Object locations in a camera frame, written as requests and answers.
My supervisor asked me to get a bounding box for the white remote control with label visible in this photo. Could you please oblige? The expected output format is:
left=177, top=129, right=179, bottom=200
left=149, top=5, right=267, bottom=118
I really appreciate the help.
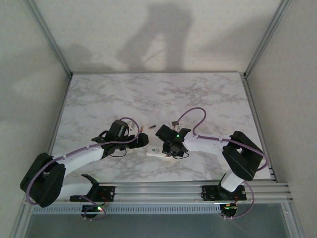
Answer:
left=145, top=145, right=167, bottom=158

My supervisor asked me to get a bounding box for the aluminium table side rail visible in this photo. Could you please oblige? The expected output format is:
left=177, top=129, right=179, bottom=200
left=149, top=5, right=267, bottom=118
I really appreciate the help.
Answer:
left=49, top=74, right=73, bottom=156
left=240, top=72, right=277, bottom=181

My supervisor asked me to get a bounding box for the aluminium frame corner post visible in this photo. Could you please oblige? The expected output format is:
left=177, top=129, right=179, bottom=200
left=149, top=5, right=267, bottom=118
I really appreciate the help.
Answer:
left=24, top=0, right=73, bottom=78
left=242, top=0, right=293, bottom=79

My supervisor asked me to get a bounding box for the grey slotted cable duct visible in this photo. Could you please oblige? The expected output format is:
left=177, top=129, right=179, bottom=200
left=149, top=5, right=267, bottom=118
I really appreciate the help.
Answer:
left=32, top=204, right=221, bottom=214

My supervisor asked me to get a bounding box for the aluminium lower frame leg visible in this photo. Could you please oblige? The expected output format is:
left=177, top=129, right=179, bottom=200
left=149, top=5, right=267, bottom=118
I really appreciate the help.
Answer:
left=282, top=202, right=306, bottom=238
left=9, top=202, right=34, bottom=238

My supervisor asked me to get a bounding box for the left gripper thin black cable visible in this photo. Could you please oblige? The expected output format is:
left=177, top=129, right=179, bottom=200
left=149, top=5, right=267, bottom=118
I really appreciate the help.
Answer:
left=110, top=148, right=127, bottom=158

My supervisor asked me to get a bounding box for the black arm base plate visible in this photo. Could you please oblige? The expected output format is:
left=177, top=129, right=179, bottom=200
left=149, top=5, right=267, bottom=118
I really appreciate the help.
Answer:
left=202, top=185, right=248, bottom=201
left=69, top=185, right=116, bottom=202

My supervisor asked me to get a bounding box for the right gripper thin black cable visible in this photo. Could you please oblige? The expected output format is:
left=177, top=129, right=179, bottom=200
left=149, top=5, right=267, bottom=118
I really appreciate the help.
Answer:
left=170, top=150, right=189, bottom=160

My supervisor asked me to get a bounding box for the controller board with LED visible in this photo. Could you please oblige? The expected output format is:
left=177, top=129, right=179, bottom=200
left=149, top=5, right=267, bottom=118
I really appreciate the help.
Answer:
left=219, top=203, right=239, bottom=220
left=81, top=205, right=106, bottom=222

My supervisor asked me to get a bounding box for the gripper thin black cable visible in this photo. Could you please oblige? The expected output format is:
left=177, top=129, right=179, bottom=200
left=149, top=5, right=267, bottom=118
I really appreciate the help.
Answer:
left=110, top=148, right=127, bottom=158
left=170, top=150, right=189, bottom=160

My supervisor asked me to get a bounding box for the aluminium base rail beam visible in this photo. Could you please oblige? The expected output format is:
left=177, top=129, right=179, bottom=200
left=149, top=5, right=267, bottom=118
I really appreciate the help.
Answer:
left=23, top=182, right=293, bottom=205

